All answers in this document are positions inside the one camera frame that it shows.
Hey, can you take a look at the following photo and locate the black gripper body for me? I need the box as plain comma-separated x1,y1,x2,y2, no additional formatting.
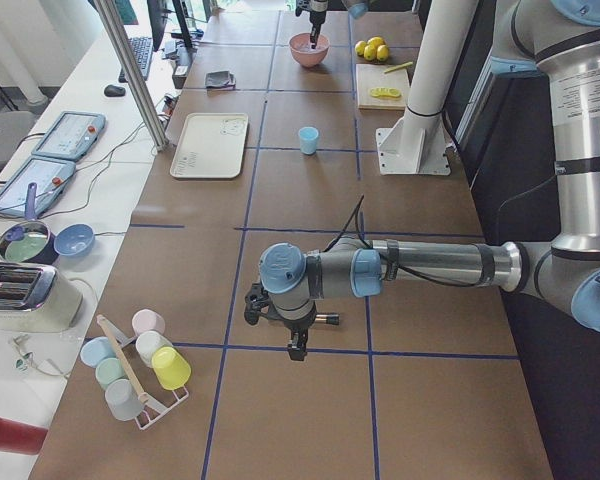
295,0,328,23
244,282,317,345

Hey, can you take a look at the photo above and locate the pink bowl of ice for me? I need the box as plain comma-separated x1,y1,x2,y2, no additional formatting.
288,33,330,68

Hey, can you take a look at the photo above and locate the light blue plastic cup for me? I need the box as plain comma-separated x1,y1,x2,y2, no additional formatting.
298,126,319,155

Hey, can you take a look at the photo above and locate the yellow cup on rack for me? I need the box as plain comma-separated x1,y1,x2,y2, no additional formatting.
151,346,192,391

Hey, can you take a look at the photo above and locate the pink cup on rack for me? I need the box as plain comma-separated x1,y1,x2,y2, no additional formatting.
131,309,166,336

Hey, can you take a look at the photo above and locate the white cup on rack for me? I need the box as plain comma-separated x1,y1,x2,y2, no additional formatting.
135,330,173,368

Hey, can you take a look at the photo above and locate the green cup on rack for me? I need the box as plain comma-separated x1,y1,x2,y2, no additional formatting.
95,357,126,390

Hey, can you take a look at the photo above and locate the blue cup on rack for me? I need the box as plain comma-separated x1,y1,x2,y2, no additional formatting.
80,336,116,368

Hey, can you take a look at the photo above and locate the grey cup on rack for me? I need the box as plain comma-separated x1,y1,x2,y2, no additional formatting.
105,378,144,421

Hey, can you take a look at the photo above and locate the steel muddler black tip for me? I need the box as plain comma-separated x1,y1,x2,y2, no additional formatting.
314,313,340,326

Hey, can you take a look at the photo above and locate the whole yellow lemon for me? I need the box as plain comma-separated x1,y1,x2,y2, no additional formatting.
376,45,390,62
367,36,385,47
363,44,377,61
354,41,367,56

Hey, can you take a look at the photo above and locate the wooden cutting board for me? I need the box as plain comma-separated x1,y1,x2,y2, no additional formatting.
356,64,410,110

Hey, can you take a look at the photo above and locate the lemon slices row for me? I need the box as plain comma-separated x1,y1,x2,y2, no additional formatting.
369,87,402,99

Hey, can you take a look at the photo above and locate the yellow-green plastic knife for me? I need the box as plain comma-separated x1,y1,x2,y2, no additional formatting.
383,61,414,74

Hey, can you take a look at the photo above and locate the folded grey cloth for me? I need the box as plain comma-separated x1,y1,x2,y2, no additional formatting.
205,70,236,90

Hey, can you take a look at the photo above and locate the cream bear serving tray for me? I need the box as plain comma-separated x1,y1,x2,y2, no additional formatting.
169,113,249,180

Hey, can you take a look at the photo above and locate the black keyboard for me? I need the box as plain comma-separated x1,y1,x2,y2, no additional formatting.
128,36,153,80

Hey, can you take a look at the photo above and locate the blue bowl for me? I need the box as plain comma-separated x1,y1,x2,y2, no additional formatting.
54,224,95,258

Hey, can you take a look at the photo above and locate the black computer mouse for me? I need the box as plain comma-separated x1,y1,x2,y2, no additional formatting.
103,84,126,98

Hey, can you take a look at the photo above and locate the blue saucepan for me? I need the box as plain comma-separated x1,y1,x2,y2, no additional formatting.
0,182,58,265

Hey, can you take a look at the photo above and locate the blue teach pendant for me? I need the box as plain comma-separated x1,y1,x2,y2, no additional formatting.
0,156,76,218
32,111,106,162

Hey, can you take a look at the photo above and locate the silver toaster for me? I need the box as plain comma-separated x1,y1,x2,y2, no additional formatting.
0,262,82,333

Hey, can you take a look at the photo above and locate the red bottle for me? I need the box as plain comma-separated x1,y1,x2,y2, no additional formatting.
0,417,48,455

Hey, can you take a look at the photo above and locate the white wire cup rack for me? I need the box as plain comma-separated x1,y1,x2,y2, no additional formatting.
96,314,190,431

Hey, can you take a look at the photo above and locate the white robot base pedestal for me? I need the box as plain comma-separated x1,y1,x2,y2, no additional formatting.
376,0,478,175

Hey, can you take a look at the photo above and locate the aluminium frame post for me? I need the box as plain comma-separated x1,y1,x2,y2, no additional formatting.
94,0,168,152

